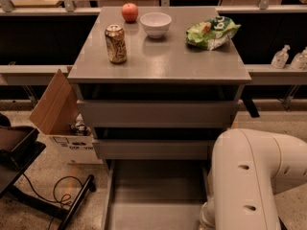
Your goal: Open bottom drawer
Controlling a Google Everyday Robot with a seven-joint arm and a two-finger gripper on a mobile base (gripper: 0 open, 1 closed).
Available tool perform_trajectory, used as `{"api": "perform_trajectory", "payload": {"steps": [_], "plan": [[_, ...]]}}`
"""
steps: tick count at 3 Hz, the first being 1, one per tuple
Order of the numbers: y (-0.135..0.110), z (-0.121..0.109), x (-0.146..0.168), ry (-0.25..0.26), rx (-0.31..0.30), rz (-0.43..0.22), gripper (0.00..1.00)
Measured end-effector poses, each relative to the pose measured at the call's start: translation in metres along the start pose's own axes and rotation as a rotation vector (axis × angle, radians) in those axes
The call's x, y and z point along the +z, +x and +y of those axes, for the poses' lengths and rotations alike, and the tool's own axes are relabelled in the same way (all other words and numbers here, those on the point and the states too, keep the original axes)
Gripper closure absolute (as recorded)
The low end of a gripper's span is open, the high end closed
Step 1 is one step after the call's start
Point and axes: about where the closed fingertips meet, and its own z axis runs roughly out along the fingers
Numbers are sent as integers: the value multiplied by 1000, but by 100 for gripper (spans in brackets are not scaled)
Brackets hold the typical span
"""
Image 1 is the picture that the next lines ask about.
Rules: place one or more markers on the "gold soda can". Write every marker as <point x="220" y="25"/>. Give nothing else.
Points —
<point x="115" y="44"/>

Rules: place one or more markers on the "green chip bag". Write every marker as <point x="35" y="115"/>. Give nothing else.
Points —
<point x="212" y="33"/>

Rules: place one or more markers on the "red apple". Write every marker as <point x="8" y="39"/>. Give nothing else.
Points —
<point x="129" y="12"/>

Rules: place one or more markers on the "grey drawer cabinet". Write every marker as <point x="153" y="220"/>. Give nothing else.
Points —
<point x="164" y="69"/>

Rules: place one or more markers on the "grey drawer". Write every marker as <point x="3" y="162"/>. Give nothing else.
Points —
<point x="152" y="149"/>
<point x="158" y="114"/>
<point x="155" y="195"/>

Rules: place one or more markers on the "grey bottom drawer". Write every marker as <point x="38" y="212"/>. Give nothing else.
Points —
<point x="155" y="195"/>

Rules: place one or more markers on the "grey top drawer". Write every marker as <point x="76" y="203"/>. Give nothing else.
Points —
<point x="158" y="114"/>

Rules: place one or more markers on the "white bowl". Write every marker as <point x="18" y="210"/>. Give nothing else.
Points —
<point x="156" y="24"/>

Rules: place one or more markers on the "clear sanitizer bottle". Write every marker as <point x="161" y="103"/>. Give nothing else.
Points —
<point x="280" y="58"/>
<point x="299" y="62"/>

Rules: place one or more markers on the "open cardboard box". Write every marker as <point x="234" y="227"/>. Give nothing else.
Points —
<point x="56" y="115"/>

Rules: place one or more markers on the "black bin on stand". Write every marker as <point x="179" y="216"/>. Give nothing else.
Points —
<point x="17" y="143"/>

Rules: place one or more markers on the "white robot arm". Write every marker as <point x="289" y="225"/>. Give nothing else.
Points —
<point x="249" y="167"/>

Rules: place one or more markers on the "grey middle drawer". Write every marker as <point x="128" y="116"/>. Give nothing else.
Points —
<point x="152" y="149"/>

